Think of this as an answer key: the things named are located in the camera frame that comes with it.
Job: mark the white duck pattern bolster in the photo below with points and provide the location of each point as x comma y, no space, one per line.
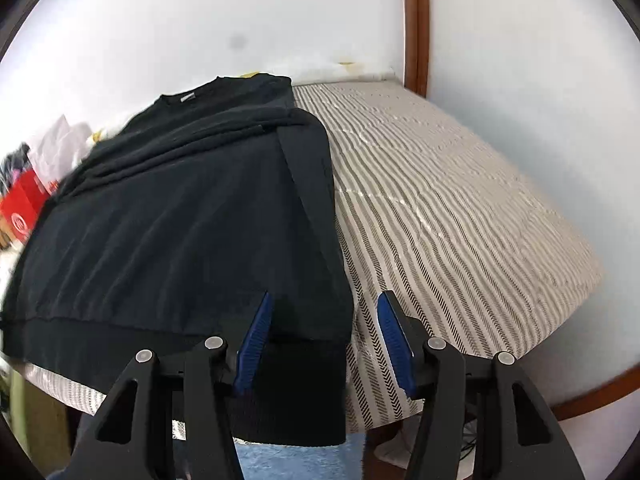
303,71

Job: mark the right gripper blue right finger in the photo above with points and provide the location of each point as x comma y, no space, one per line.
404,338

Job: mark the black sweatshirt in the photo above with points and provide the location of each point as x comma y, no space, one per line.
205,204

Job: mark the white Miniso plastic bag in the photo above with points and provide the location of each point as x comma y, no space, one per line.
60,150

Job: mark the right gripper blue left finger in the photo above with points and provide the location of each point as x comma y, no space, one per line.
249,353

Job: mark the red paper shopping bag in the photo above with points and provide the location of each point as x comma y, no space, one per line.
21,206

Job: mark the striped grey mattress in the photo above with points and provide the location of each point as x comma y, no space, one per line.
426,209

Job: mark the blue jeans leg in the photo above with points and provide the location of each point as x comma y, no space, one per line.
272,462

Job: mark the brown wooden door frame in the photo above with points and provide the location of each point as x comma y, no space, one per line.
417,45

